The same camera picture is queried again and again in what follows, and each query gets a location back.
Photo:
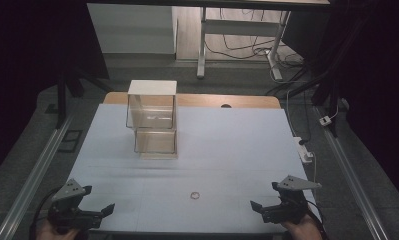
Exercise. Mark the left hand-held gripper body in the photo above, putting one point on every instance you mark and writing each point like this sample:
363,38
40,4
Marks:
67,210

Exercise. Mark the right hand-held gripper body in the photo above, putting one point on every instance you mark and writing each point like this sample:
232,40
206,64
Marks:
288,203

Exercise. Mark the person's left hand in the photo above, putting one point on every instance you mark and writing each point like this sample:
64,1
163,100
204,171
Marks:
52,233

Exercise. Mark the person's right hand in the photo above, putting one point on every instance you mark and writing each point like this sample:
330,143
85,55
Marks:
303,230

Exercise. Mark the light blue table mat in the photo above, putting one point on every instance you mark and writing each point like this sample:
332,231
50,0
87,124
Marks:
227,160

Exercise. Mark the white connector on table edge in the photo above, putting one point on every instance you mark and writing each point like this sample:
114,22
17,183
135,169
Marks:
303,149

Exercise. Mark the small white adapter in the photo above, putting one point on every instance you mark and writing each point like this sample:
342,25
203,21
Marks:
325,120

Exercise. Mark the clear two-tier drawer box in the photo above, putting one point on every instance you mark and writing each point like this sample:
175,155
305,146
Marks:
152,123

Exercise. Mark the white cabinet panel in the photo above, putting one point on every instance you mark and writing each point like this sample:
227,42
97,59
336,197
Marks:
130,30

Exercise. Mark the dark desk top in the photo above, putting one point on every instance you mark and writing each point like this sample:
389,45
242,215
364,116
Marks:
220,2

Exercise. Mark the metal floor rail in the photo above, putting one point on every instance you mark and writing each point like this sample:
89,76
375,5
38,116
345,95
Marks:
353,180
33,180

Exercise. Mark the black floor frame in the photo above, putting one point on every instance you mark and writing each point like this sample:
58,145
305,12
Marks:
70,141

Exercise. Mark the white desk frame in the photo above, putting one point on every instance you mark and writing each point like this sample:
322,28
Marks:
240,27

